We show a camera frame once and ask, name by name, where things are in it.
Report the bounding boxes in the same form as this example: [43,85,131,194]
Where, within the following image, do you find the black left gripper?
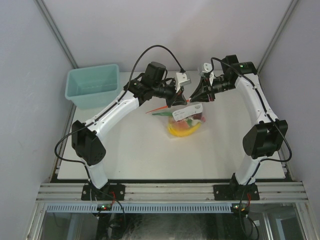
[152,80,187,109]

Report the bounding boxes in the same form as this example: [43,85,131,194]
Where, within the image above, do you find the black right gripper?
[189,76,235,103]

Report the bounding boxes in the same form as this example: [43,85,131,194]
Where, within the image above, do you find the clear zip top bag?
[145,98,210,138]

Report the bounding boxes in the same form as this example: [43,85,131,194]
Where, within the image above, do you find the green fake chili pepper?
[152,111,173,117]

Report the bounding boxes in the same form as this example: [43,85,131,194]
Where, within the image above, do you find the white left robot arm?
[71,61,191,200]

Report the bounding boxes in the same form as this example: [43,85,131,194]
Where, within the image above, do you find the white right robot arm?
[189,55,288,200]

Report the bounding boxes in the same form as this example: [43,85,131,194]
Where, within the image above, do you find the red fake watermelon slice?
[168,118,197,131]

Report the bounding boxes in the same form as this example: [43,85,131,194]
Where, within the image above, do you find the yellow fake banana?
[167,122,202,137]

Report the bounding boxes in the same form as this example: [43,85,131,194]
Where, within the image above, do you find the teal plastic bin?
[65,64,121,110]

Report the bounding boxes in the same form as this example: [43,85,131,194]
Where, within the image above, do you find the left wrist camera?
[175,72,191,93]

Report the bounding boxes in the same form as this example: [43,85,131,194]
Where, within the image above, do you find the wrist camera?
[198,63,215,85]
[175,72,191,93]

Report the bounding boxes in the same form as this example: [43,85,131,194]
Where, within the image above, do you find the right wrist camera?
[198,63,215,85]

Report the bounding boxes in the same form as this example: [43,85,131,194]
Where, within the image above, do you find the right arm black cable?
[210,57,293,191]

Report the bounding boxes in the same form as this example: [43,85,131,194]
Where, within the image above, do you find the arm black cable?
[210,57,293,191]
[54,44,186,181]

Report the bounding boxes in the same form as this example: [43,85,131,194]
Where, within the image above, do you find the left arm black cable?
[54,44,186,181]

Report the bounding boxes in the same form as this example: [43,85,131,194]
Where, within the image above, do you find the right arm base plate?
[213,184,260,201]

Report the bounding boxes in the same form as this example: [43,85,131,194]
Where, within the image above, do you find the blue slotted cable duct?
[46,203,233,214]

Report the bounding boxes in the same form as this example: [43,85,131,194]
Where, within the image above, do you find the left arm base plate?
[81,183,126,201]

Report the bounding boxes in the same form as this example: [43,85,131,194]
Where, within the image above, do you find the aluminium frame rail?
[36,182,308,203]

